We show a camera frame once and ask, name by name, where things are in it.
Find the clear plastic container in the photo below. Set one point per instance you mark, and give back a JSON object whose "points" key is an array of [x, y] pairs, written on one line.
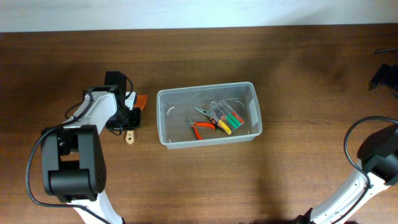
{"points": [[175, 106]]}

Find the orange black long-nose pliers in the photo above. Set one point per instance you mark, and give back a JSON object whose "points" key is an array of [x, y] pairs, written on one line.
{"points": [[209, 115]]}

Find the small red-handled pliers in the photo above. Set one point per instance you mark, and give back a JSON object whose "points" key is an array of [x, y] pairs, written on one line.
{"points": [[199, 124]]}

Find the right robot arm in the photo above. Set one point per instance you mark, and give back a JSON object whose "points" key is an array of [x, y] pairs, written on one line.
{"points": [[374, 172]]}

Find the screwdriver set clear case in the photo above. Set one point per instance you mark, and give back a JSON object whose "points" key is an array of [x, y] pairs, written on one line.
{"points": [[225, 116]]}

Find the orange scraper wooden handle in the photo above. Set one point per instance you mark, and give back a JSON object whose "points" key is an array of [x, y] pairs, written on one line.
{"points": [[140, 103]]}

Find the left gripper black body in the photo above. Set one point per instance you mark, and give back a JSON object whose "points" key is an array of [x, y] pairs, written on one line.
{"points": [[127, 119]]}

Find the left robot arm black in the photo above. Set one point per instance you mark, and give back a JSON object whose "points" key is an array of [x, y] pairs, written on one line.
{"points": [[73, 164]]}

